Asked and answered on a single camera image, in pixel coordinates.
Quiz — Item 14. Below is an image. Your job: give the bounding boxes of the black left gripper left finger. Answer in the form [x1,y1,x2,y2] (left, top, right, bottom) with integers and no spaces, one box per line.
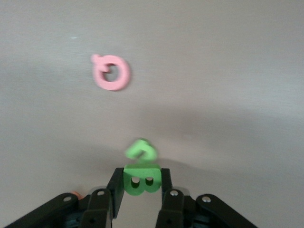
[3,168,124,228]

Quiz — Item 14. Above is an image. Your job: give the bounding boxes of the brown table mat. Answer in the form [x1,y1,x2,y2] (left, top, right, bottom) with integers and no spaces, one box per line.
[0,0,304,228]

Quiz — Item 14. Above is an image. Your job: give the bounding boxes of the orange foam letter E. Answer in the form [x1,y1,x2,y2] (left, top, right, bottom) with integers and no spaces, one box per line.
[70,190,84,200]

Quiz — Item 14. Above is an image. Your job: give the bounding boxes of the pink foam letter Q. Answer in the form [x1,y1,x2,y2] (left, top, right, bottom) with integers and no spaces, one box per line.
[91,54,132,93]

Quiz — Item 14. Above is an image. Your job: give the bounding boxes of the green foam letter d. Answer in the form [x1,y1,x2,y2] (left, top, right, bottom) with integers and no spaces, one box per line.
[124,138,158,162]

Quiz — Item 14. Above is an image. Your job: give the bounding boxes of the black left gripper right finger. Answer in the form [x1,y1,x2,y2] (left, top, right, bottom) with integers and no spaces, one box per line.
[155,168,258,228]

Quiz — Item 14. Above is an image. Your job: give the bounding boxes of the green foam letter B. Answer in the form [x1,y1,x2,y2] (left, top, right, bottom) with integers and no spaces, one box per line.
[123,163,162,197]

